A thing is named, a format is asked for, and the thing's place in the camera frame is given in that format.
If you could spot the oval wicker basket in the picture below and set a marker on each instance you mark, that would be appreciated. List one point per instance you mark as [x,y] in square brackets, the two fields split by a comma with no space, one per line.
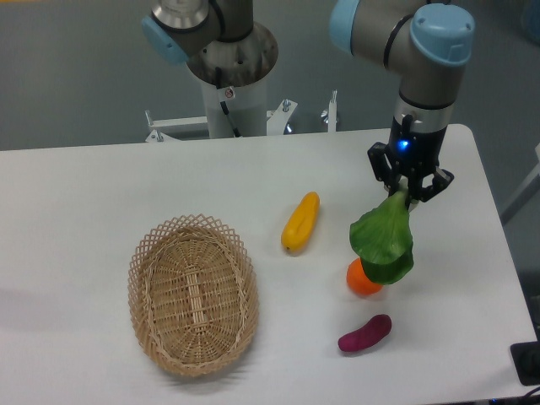
[192,295]

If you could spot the purple sweet potato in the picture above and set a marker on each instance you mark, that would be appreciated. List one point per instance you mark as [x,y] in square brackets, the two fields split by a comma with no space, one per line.
[371,333]

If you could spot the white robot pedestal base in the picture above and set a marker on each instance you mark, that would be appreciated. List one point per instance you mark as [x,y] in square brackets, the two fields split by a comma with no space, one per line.
[231,113]

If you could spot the yellow vegetable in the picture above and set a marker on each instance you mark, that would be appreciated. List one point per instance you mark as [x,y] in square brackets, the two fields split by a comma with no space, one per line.
[301,224]

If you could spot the green leafy vegetable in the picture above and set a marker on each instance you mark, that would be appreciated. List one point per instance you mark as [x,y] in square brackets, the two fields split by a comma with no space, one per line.
[383,241]

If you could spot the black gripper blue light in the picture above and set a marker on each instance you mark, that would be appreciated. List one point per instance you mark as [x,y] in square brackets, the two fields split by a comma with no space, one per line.
[412,154]

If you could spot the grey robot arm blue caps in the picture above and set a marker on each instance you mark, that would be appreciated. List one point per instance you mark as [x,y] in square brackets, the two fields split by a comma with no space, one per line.
[427,43]

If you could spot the black box at table edge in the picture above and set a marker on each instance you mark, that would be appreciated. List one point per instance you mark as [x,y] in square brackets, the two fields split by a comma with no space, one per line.
[526,361]

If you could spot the orange fruit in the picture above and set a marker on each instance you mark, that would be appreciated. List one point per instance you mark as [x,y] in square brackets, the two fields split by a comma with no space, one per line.
[358,281]

